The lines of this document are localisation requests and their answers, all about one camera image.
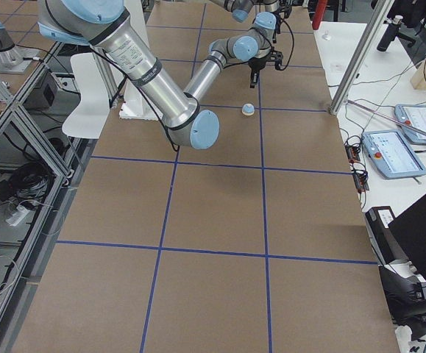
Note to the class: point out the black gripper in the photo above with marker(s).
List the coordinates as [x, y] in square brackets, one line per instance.
[256, 65]

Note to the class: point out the blue and cream bell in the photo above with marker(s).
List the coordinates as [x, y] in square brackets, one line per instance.
[248, 109]

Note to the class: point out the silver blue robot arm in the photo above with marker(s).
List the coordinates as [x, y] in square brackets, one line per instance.
[106, 25]
[240, 9]

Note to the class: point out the red fire extinguisher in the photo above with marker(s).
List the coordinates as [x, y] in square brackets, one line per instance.
[318, 15]

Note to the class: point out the orange circuit board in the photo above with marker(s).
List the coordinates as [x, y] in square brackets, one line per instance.
[357, 167]

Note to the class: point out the near blue teach pendant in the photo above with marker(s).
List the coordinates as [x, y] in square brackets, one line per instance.
[392, 155]

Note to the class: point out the blue teach pendant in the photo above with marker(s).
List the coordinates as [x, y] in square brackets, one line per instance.
[392, 155]
[414, 115]

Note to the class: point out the white chair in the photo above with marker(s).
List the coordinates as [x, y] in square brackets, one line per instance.
[88, 118]

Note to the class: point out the far blue teach pendant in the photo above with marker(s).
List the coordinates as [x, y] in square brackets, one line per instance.
[414, 115]

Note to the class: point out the black desktop box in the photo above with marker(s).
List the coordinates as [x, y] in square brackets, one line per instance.
[386, 248]

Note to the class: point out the grey box under table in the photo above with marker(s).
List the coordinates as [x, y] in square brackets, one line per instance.
[43, 94]

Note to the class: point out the black monitor on stand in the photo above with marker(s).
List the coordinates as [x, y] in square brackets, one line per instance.
[409, 231]

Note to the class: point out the white power strip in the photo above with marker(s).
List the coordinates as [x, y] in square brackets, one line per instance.
[17, 216]

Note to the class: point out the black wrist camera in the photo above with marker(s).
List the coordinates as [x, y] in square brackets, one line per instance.
[276, 58]

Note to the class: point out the white pedestal column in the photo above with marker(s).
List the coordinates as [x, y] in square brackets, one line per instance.
[135, 106]

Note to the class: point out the aluminium frame post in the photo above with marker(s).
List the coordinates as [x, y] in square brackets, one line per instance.
[361, 50]

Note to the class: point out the aluminium frame table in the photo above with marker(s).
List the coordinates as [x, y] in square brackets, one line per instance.
[39, 169]

